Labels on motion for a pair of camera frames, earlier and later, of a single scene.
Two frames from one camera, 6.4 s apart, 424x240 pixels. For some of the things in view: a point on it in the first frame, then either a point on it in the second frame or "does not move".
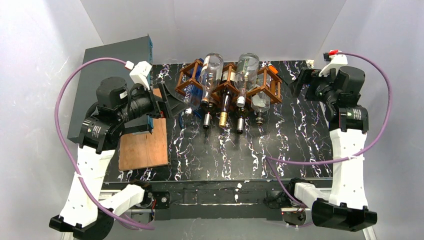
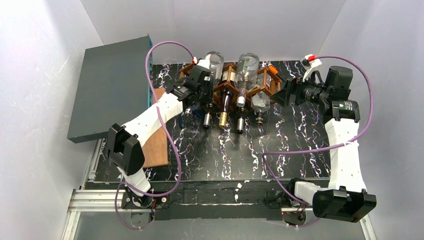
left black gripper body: (161, 103) -> (205, 84)
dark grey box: (135, 50) does not move
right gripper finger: (295, 87) -> (282, 96)
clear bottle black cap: (210, 74) does not move
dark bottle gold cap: (226, 94) does not move
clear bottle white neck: (246, 75) does not move
